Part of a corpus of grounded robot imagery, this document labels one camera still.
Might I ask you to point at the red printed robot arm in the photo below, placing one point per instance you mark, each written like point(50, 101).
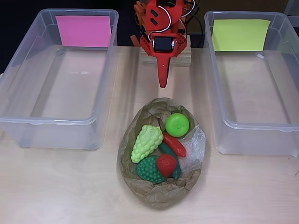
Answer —
point(175, 11)

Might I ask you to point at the red toy strawberry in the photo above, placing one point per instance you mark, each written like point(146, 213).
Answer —
point(166, 164)

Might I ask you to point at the pink paper note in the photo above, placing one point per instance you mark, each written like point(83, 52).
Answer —
point(84, 31)

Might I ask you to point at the clear plastic bin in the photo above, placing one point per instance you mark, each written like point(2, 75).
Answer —
point(257, 142)
point(58, 135)

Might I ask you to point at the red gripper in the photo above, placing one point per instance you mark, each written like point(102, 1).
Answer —
point(162, 55)

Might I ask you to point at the dark green toy cucumber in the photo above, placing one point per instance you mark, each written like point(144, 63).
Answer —
point(166, 149)

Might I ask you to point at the grey furniture frame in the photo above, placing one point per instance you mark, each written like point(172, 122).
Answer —
point(292, 7)

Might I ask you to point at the wooden base block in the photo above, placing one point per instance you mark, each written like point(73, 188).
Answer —
point(182, 60)

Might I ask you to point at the bright green toy apple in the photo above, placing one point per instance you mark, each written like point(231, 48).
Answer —
point(176, 124)

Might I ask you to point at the light green toy grapes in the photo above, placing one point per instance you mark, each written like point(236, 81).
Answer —
point(147, 142)

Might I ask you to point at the red toy chili pepper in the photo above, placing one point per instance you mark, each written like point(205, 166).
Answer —
point(175, 144)

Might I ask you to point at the yellow paper note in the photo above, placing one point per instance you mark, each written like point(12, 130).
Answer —
point(240, 35)

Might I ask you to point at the orange printed clamp part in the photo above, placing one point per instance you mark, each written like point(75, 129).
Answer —
point(139, 14)

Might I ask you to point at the dark green bumpy toy broccoli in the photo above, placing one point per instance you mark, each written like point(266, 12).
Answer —
point(148, 171)

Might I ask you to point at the crumpled brown paper bag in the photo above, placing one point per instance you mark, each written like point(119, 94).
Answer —
point(163, 196)

